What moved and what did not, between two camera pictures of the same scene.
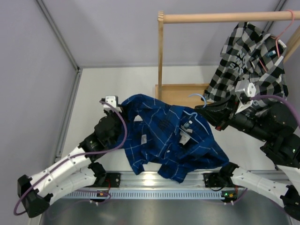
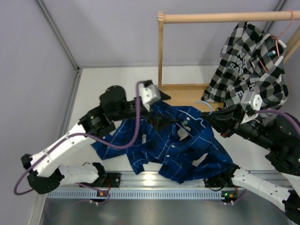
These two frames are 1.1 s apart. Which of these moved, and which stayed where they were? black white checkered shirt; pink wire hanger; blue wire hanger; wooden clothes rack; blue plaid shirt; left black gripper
Moved: blue wire hanger; left black gripper
Stayed: black white checkered shirt; pink wire hanger; blue plaid shirt; wooden clothes rack
